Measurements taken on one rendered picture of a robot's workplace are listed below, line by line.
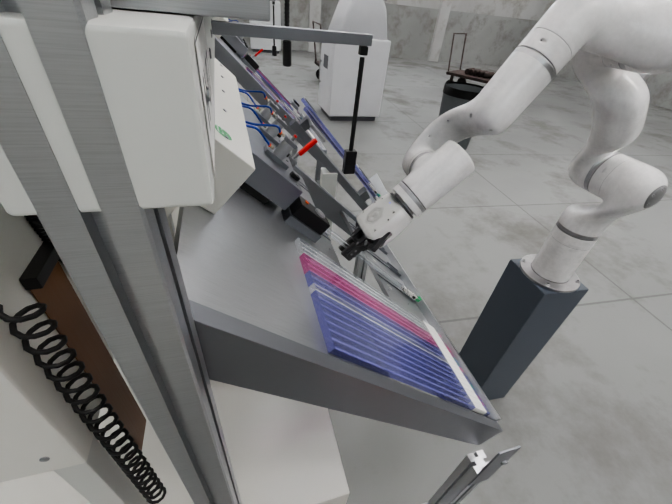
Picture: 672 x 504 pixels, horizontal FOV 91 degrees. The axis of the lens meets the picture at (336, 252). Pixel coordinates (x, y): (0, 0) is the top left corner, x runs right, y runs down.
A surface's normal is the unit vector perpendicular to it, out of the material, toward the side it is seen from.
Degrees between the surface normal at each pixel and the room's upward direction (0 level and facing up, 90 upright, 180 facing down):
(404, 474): 0
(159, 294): 90
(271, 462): 0
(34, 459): 90
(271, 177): 90
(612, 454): 0
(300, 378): 90
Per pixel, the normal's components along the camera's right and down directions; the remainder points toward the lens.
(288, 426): 0.09, -0.78
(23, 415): 0.27, 0.62
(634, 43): -0.36, 0.55
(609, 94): -0.57, 0.29
